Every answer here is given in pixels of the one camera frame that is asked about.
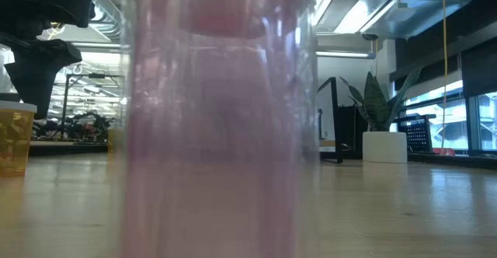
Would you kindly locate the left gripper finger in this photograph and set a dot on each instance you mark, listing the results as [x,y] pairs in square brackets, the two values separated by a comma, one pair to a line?
[42,71]

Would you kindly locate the large orange medicine bottle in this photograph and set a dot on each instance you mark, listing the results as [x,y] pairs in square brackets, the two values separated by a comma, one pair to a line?
[114,141]
[13,141]

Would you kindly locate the small pink medicine bottle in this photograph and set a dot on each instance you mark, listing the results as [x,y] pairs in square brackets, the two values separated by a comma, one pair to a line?
[217,133]

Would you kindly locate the distant robot workstation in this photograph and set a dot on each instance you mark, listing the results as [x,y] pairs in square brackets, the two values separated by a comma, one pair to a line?
[87,127]

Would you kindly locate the ceiling strip light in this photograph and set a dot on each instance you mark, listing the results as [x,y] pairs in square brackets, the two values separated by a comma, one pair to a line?
[343,54]

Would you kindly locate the black background cabinet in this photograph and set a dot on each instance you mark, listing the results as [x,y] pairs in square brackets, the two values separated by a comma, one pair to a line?
[351,130]

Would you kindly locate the potted snake plant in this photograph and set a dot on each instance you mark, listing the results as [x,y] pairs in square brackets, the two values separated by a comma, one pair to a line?
[384,149]

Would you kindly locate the black perforated cart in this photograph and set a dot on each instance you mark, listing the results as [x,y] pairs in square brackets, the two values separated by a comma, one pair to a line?
[417,135]

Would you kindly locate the small red floor object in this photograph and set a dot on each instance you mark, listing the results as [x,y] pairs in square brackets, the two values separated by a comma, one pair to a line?
[442,152]

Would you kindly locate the black background rig frame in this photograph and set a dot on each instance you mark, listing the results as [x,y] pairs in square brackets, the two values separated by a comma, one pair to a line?
[65,106]

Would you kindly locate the round silver ventilation duct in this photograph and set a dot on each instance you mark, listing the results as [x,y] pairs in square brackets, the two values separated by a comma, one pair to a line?
[106,25]

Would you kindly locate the black aluminium rig frame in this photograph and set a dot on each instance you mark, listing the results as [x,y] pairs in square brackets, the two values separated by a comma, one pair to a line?
[58,150]

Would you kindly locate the wooden shelf with black frame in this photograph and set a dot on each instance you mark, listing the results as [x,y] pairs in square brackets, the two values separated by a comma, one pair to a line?
[334,114]

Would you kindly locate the black ceiling camera dome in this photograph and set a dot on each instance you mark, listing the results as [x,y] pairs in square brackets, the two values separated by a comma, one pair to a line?
[369,37]

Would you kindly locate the rectangular silver ventilation duct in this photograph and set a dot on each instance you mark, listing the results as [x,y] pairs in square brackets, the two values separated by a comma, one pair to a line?
[404,17]

